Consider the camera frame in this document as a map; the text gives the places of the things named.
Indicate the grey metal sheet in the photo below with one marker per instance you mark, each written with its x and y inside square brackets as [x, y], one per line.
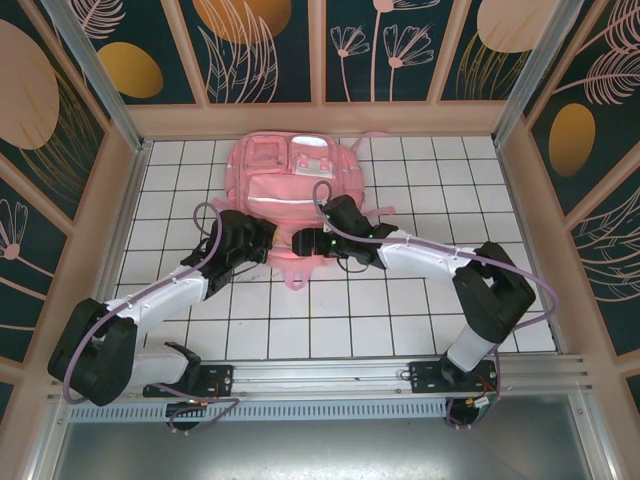
[320, 450]

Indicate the pink school backpack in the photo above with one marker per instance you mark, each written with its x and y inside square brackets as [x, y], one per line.
[280, 190]

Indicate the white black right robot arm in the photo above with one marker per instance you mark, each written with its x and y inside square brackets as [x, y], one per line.
[420, 260]

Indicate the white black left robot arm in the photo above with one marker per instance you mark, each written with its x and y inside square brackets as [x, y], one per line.
[160, 300]

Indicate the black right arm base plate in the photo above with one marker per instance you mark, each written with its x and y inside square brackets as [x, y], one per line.
[425, 377]

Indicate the aluminium corner post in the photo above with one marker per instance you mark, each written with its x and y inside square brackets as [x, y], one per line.
[100, 75]
[530, 75]

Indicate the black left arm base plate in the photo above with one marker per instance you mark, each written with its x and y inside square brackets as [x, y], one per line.
[220, 380]

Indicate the aluminium side rail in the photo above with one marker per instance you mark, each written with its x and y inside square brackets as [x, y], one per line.
[130, 200]

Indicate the aluminium mounting rail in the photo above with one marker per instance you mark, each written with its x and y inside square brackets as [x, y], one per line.
[320, 372]

